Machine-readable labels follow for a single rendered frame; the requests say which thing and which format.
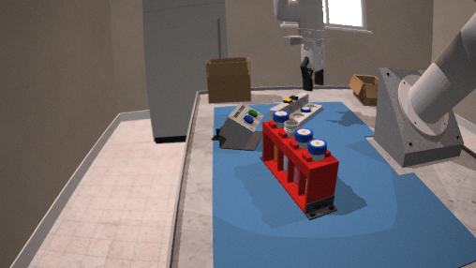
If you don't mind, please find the grey control panel with two buttons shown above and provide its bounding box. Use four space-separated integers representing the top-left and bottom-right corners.
212 102 263 151

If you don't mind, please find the grey metal bracket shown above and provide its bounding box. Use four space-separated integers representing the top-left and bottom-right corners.
305 195 337 220

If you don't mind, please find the blue flat mat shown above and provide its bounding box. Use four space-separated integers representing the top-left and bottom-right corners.
213 101 476 268

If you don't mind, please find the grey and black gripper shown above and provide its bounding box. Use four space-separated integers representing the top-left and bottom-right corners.
301 37 326 92

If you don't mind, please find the beige tray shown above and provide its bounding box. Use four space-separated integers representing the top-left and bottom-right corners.
270 93 322 125

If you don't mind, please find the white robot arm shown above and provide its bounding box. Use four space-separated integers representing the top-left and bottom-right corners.
274 0 476 137

